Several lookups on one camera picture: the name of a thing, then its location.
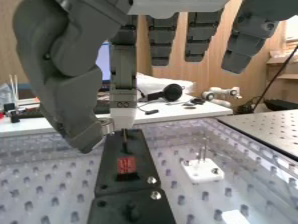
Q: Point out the screen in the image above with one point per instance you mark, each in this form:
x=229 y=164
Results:
x=104 y=63

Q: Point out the white foam block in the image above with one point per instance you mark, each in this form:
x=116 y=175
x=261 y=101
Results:
x=153 y=83

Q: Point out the small white pin block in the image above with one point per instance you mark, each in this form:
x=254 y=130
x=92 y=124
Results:
x=202 y=170

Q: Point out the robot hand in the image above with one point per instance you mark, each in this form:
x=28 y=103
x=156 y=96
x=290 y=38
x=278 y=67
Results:
x=61 y=56

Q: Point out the thin stick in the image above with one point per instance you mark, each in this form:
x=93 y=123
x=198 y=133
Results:
x=125 y=141

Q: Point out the black plate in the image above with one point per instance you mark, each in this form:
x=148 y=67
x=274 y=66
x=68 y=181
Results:
x=128 y=186

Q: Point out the white desk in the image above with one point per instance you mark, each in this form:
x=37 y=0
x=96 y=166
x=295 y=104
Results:
x=177 y=113

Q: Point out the clear box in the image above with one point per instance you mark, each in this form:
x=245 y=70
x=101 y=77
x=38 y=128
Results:
x=44 y=186

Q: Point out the silver bearing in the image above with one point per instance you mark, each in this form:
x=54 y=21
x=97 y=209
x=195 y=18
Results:
x=106 y=126

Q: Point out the black headphones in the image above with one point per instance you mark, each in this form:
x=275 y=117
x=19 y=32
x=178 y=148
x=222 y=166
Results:
x=172 y=92

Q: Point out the small white jointed device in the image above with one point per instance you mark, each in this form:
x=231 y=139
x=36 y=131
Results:
x=219 y=94

